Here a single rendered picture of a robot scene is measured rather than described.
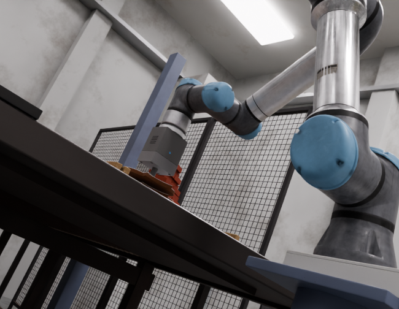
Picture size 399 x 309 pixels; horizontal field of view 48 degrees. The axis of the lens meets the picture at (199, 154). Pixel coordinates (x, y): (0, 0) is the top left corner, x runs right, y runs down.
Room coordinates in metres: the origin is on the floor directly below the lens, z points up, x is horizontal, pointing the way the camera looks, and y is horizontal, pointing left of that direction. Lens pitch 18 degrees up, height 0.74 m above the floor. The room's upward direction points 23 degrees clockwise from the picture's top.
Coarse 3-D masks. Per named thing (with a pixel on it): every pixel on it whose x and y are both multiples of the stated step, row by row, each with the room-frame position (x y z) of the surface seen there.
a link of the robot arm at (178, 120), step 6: (168, 114) 1.11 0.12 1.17; (174, 114) 1.10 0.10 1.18; (180, 114) 1.10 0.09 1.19; (162, 120) 1.12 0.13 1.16; (168, 120) 1.10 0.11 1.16; (174, 120) 1.10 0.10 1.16; (180, 120) 1.10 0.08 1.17; (186, 120) 1.11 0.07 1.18; (174, 126) 1.10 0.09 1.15; (180, 126) 1.10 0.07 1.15; (186, 126) 1.12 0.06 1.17; (186, 132) 1.13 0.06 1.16
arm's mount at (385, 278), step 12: (288, 252) 0.82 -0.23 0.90; (300, 252) 0.80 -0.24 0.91; (288, 264) 0.82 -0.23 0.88; (300, 264) 0.80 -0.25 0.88; (312, 264) 0.78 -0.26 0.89; (324, 264) 0.76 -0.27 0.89; (336, 264) 0.74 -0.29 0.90; (348, 264) 0.73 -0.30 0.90; (360, 264) 0.71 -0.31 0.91; (372, 264) 0.70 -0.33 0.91; (336, 276) 0.74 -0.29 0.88; (348, 276) 0.72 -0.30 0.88; (360, 276) 0.71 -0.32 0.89; (372, 276) 0.69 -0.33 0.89; (384, 276) 0.68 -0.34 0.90; (396, 276) 0.66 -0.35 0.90; (384, 288) 0.67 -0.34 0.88; (396, 288) 0.66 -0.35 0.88
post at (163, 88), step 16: (176, 64) 2.99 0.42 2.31; (160, 80) 3.01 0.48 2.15; (176, 80) 3.03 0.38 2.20; (160, 96) 2.99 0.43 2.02; (144, 112) 3.02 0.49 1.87; (160, 112) 3.02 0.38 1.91; (144, 128) 2.99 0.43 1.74; (128, 144) 3.03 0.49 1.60; (144, 144) 3.02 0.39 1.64; (128, 160) 2.98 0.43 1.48; (64, 272) 3.04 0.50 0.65; (80, 272) 3.01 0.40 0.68; (64, 288) 2.97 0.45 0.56; (48, 304) 3.05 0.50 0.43; (64, 304) 3.00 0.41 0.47
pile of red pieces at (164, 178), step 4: (180, 168) 2.06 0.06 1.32; (176, 172) 2.06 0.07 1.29; (180, 172) 2.08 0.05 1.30; (156, 176) 1.97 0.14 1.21; (160, 176) 1.96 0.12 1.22; (164, 176) 1.95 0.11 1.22; (168, 176) 1.99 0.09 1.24; (172, 176) 2.01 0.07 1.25; (176, 176) 2.04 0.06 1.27; (164, 180) 1.95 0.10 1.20; (168, 180) 1.96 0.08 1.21; (172, 180) 2.04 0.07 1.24; (176, 180) 2.05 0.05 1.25; (180, 180) 2.09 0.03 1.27; (172, 184) 2.01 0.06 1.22; (176, 184) 2.08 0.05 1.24; (172, 188) 2.03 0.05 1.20; (176, 188) 2.06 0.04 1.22; (176, 192) 2.07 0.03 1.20; (168, 196) 2.00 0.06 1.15; (172, 196) 2.06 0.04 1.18; (176, 196) 2.10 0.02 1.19; (176, 200) 2.11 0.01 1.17
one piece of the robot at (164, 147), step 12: (156, 132) 1.11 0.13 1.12; (168, 132) 1.09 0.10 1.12; (180, 132) 1.11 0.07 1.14; (156, 144) 1.10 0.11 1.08; (168, 144) 1.10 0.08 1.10; (180, 144) 1.13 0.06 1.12; (144, 156) 1.11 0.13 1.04; (156, 156) 1.09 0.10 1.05; (168, 156) 1.11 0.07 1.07; (180, 156) 1.14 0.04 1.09; (156, 168) 1.13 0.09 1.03; (168, 168) 1.12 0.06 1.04
